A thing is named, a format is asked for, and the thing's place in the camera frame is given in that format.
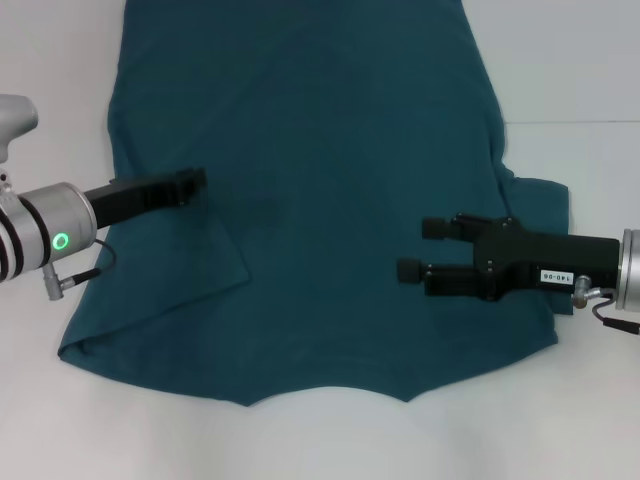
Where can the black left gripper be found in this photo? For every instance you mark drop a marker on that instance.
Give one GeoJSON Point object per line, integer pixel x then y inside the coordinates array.
{"type": "Point", "coordinates": [120, 200]}

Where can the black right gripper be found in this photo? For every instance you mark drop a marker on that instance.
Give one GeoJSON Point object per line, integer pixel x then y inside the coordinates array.
{"type": "Point", "coordinates": [555, 260]}

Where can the blue teal shirt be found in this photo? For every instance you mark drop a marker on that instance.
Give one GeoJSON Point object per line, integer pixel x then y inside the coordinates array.
{"type": "Point", "coordinates": [320, 200]}

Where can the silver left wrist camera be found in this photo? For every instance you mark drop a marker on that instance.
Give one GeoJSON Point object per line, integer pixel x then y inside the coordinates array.
{"type": "Point", "coordinates": [12, 125]}

